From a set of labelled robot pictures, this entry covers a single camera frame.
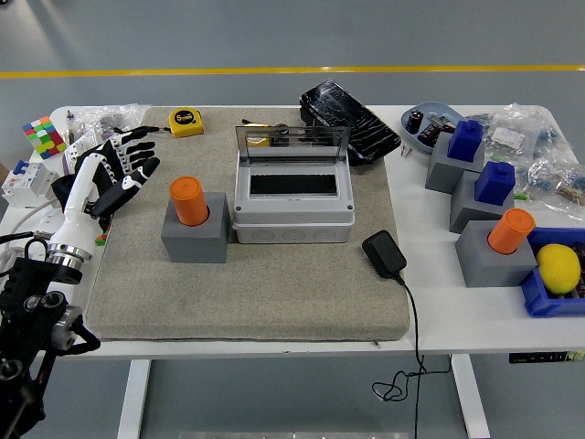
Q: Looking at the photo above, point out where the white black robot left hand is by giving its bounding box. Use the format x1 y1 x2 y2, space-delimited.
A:
48 125 162 257

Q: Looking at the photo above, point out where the orange cylinder battery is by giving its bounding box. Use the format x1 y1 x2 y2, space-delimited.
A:
487 208 537 255
169 177 210 228

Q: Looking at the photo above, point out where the smoky transparent box lid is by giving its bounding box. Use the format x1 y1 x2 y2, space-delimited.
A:
235 125 352 168

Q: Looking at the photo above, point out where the grey plastic junction box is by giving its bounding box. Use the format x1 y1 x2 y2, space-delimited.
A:
231 157 356 245

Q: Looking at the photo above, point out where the black cloth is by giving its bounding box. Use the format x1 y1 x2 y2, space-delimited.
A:
50 176 113 234

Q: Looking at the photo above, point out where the white printed package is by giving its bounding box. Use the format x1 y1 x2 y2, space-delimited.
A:
61 127 111 175

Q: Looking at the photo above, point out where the white power strip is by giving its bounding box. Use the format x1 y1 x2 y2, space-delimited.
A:
8 208 63 243

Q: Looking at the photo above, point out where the white circuit breaker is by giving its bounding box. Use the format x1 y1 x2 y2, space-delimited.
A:
1 159 60 209

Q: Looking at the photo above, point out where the clear bag of parts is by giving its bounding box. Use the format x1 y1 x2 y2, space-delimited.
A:
72 103 150 138

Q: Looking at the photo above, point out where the yellow square tape measure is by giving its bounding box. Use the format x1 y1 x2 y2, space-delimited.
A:
168 108 206 139

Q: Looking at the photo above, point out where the grey block with round hole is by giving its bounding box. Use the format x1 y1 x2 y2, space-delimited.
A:
160 191 231 265

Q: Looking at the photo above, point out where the grey-brown fabric mat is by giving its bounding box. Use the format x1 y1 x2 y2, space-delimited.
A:
85 105 410 342

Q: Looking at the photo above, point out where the white table leg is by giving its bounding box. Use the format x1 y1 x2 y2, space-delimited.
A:
116 359 152 439
450 355 491 439

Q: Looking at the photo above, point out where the black power adapter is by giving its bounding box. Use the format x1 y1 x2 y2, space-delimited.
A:
361 230 408 280

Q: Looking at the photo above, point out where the dark brown capacitor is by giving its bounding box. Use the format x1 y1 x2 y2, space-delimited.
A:
418 123 442 146

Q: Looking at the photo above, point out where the grey block holder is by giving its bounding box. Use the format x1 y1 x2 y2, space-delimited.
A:
449 169 517 234
454 219 538 288
424 132 485 196

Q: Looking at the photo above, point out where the grey-blue oval dish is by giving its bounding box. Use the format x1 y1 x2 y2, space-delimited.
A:
399 101 467 155

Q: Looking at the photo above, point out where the blue plastic block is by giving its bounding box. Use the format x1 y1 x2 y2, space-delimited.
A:
446 119 484 163
473 160 516 206

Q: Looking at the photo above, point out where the clear bag of components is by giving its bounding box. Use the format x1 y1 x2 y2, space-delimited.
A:
465 102 561 162
520 153 585 221

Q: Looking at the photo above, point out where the blue plastic bin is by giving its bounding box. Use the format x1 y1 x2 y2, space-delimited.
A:
519 227 585 318

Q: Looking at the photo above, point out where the yellow lemon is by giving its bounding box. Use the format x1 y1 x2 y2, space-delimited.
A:
536 243 581 295

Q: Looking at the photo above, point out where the black table control panel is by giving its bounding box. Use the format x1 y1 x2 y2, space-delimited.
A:
508 350 585 365

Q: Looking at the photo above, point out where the black adapter cord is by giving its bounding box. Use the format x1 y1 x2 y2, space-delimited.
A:
370 272 452 439

